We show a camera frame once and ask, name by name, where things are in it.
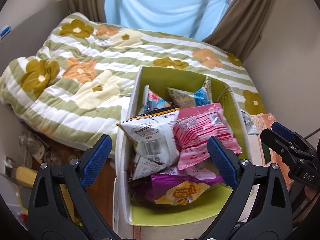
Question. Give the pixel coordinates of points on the white yellow edged packet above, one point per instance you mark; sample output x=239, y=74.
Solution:
x=153, y=135

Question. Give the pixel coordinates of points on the person right hand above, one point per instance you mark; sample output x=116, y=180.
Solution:
x=310, y=198

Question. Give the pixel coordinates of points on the right brown curtain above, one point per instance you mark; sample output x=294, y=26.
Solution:
x=241, y=27

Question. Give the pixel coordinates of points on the purple cake snack packet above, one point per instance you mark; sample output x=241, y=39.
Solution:
x=165, y=189

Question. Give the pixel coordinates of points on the green cardboard box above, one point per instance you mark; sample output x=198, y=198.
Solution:
x=159, y=79

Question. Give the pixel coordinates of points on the floral striped quilt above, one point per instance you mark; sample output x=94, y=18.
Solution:
x=78, y=84

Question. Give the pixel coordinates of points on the blue white object on headboard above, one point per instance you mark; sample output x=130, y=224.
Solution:
x=4, y=31

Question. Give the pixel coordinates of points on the pink striped snack packet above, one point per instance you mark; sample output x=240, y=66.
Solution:
x=193, y=129

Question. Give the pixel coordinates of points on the grey white snack packet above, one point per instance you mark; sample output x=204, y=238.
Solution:
x=249, y=124

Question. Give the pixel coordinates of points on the brown chocolate snack packet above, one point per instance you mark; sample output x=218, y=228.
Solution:
x=142, y=167

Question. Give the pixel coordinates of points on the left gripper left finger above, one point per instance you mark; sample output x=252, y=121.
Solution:
x=60, y=207

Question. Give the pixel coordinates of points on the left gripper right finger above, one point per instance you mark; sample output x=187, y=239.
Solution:
x=259, y=205

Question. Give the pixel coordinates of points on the yellow object on floor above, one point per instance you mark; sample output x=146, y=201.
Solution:
x=26, y=177

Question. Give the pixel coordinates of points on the blue shrimp cracker packet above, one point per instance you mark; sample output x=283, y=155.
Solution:
x=151, y=101

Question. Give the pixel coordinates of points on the orange flowers towel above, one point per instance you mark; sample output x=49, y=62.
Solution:
x=266, y=151

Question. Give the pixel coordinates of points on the cream blue snack packet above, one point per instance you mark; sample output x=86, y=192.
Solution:
x=185, y=99

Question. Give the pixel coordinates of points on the power strip with cables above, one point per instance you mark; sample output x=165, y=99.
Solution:
x=53, y=155

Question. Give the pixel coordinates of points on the pink white snack packet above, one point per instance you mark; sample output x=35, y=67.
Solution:
x=205, y=170

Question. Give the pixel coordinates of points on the grey headboard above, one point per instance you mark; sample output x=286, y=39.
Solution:
x=29, y=36

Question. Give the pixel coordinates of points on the blue window sheet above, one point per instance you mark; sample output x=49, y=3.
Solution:
x=195, y=19

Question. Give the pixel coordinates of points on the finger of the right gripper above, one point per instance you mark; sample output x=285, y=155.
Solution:
x=294, y=138
x=292, y=156

